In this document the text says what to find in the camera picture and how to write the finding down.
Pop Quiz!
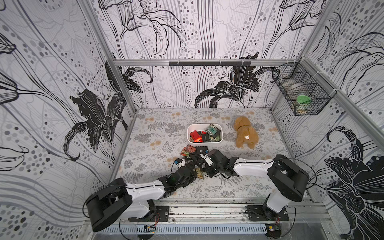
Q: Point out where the green label tea bag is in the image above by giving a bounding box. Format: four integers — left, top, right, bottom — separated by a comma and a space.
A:
209, 134, 222, 143

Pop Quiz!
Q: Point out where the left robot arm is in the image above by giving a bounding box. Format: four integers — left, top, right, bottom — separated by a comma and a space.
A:
85, 164, 197, 232

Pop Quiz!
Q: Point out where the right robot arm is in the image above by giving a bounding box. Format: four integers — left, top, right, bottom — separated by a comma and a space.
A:
200, 149, 309, 214

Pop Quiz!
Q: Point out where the red black tea bag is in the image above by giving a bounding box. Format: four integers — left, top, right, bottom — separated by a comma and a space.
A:
181, 145, 196, 158

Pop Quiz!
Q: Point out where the white storage box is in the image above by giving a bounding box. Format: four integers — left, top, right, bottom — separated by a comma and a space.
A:
187, 124, 224, 147

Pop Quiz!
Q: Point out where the brown teddy bear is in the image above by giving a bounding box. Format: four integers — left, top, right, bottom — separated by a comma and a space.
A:
234, 117, 259, 149

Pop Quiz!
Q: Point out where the green lid cup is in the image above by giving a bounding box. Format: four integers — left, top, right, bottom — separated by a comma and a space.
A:
296, 95, 312, 115

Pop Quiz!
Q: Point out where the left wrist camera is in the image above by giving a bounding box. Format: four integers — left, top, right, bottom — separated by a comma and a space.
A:
174, 159, 186, 169

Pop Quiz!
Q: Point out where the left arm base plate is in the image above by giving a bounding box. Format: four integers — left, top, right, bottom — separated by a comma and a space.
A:
129, 206, 170, 223

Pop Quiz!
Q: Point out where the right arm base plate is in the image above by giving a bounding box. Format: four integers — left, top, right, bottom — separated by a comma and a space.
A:
245, 205, 290, 223

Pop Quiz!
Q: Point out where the white cable duct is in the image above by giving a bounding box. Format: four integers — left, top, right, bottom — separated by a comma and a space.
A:
102, 224, 267, 235

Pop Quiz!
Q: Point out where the black bar on rail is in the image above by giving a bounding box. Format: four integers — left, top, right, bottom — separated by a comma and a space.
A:
169, 61, 251, 67

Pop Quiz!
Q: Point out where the black wire basket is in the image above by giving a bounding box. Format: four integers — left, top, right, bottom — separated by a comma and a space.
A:
272, 63, 337, 116

